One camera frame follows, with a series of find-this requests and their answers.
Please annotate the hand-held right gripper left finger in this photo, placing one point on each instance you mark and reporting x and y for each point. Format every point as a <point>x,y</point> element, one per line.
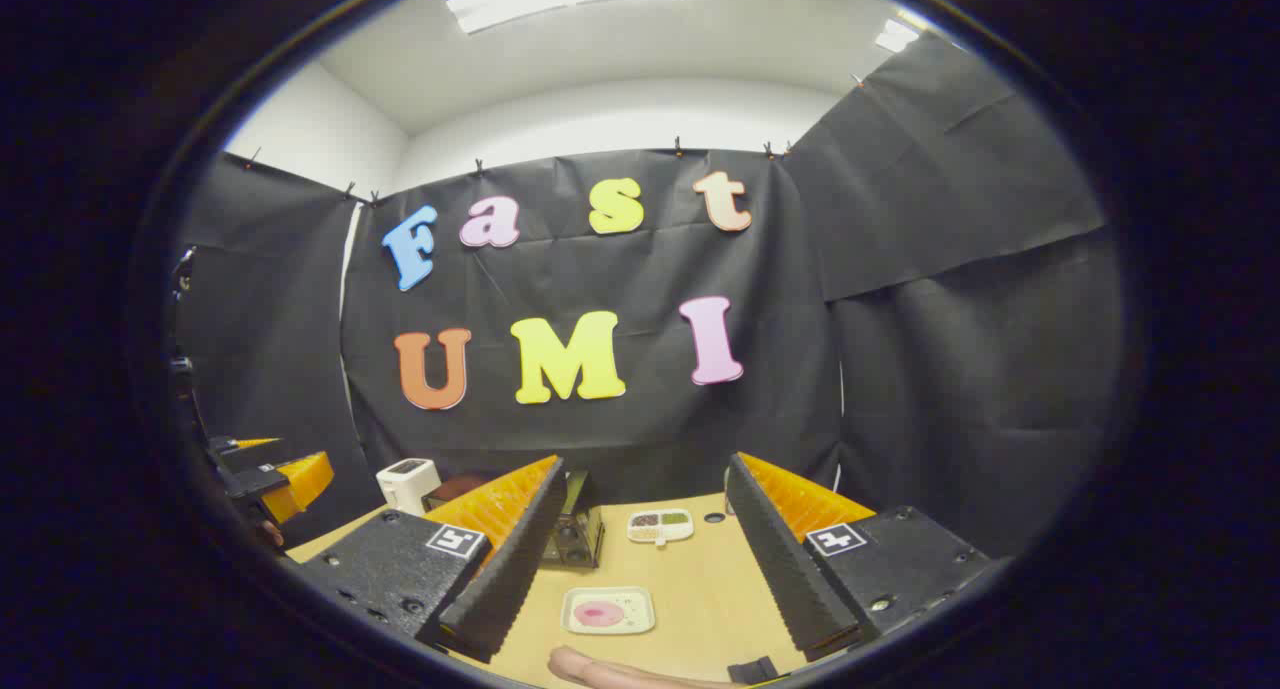
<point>510,579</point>

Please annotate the pink ham slice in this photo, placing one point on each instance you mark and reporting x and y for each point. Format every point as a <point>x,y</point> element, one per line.
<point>598,614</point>

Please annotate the white toaster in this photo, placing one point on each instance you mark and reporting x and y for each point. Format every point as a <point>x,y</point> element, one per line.
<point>405,487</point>

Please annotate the white divided snack tray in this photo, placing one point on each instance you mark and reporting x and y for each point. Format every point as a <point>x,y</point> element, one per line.
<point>660,527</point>

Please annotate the black electric oven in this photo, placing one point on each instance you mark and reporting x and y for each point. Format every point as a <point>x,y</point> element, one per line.
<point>575,539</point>

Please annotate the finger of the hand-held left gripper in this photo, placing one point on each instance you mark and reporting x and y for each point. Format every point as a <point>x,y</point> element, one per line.
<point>235,446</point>
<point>295,484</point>

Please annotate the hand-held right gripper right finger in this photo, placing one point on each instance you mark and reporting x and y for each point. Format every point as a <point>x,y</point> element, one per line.
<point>780,569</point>

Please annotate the white square plate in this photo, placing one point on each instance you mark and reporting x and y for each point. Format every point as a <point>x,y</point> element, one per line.
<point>630,601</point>

